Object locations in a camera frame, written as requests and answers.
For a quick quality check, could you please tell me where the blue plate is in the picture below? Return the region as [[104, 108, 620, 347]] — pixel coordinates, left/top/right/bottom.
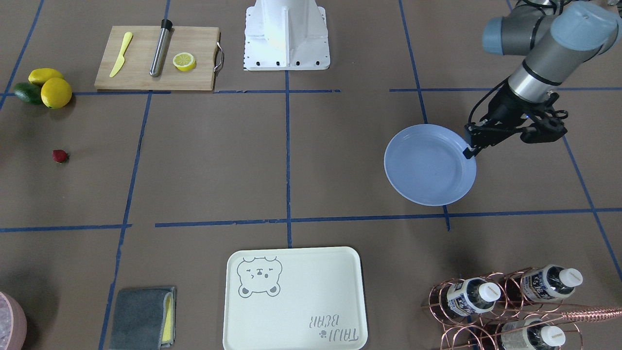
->
[[383, 124, 477, 207]]

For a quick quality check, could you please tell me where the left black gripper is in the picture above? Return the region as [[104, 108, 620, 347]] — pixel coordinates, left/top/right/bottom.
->
[[463, 87, 568, 159]]

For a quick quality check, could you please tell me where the grey folded cloth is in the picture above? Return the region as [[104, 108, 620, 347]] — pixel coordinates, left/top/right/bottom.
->
[[108, 286, 177, 350]]

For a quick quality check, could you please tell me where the tea bottle middle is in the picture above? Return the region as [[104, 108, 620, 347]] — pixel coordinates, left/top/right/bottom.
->
[[431, 277, 502, 321]]

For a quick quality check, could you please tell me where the red strawberry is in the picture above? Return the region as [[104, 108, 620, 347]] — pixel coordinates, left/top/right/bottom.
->
[[52, 149, 69, 163]]

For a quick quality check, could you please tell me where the lemon half slice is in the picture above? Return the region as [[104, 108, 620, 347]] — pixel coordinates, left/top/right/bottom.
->
[[173, 52, 196, 72]]

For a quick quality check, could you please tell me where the wooden cutting board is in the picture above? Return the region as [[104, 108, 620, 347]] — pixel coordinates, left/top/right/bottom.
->
[[95, 26, 223, 91]]

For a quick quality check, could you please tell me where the yellow plastic knife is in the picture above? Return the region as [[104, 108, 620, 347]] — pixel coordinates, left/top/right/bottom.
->
[[109, 32, 133, 78]]

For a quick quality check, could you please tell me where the steel cylinder muddler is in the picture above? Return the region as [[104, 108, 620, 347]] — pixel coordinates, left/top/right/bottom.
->
[[149, 18, 173, 78]]

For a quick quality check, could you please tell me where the copper wire bottle rack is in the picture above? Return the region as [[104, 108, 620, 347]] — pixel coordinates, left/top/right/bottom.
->
[[421, 266, 584, 350]]

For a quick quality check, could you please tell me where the tea bottle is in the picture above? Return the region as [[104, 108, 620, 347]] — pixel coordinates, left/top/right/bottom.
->
[[495, 317, 567, 350], [503, 264, 584, 304], [431, 277, 502, 321]]

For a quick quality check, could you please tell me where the pink bowl of ice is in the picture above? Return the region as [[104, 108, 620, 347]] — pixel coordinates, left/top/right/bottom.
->
[[0, 292, 27, 350]]

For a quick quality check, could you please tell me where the large yellow lemon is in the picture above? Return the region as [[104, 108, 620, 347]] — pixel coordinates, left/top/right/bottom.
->
[[41, 77, 73, 109]]

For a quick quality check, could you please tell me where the cream bear tray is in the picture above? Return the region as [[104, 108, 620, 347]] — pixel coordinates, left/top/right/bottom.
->
[[223, 246, 368, 350]]

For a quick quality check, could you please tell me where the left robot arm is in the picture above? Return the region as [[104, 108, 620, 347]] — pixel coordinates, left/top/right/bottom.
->
[[464, 0, 621, 159]]

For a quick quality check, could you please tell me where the tea bottle back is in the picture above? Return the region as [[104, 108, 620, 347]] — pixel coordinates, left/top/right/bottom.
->
[[495, 317, 567, 350]]

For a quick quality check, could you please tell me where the green lime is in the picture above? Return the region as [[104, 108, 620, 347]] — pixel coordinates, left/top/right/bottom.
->
[[13, 82, 43, 105]]

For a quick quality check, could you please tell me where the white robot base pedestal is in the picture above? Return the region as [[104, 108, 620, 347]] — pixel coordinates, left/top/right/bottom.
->
[[243, 0, 331, 71]]

